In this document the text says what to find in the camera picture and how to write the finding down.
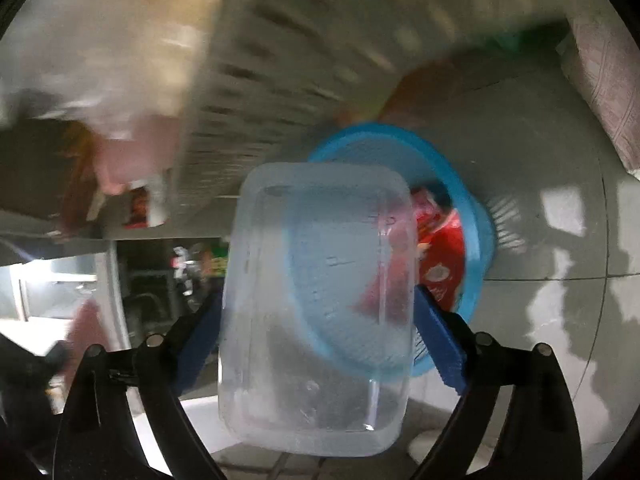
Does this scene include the blue plastic basket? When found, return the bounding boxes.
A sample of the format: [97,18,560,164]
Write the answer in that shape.
[307,122,498,378]

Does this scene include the pink plastic basin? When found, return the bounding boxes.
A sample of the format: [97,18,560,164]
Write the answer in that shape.
[95,115,181,196]

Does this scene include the pink patterned cloth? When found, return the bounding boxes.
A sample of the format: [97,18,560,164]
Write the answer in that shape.
[560,10,640,171]

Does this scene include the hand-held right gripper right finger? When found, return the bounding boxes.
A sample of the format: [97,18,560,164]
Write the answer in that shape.
[412,285,586,480]

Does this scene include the red printed bag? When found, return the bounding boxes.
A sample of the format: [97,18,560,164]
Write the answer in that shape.
[410,187,468,311]

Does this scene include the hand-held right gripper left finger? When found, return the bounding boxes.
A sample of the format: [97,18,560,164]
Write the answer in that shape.
[52,287,226,480]

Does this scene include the clear plastic container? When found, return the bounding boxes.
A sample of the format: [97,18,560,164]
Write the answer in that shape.
[217,161,418,458]

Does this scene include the white rounded object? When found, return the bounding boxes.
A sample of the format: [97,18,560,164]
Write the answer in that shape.
[407,427,461,466]

